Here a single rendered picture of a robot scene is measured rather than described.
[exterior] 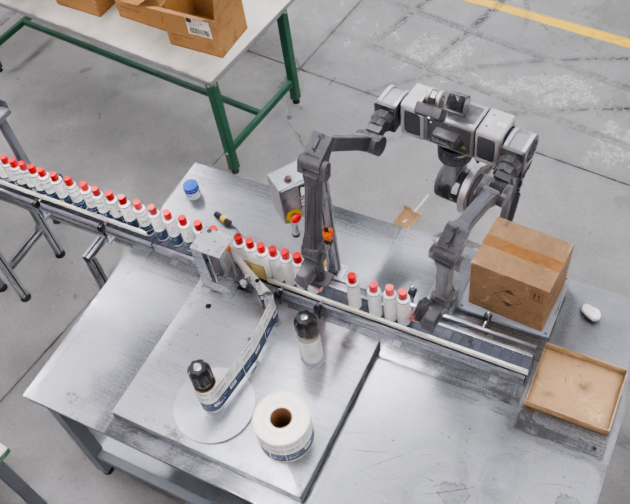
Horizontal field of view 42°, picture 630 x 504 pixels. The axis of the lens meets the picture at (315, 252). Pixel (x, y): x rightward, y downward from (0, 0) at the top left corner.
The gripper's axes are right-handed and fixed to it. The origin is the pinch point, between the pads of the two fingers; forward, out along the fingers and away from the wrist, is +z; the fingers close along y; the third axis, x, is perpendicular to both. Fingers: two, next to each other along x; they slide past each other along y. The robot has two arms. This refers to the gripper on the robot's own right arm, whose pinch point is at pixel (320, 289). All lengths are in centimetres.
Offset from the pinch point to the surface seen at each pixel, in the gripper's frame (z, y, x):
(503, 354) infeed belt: 13, 70, 8
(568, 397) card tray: 18, 97, 3
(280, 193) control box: -44.2, -13.6, 6.1
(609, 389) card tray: 18, 109, 12
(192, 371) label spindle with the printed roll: -17, -19, -56
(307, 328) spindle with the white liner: -14.8, 8.8, -24.4
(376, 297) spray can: -1.6, 21.6, 4.0
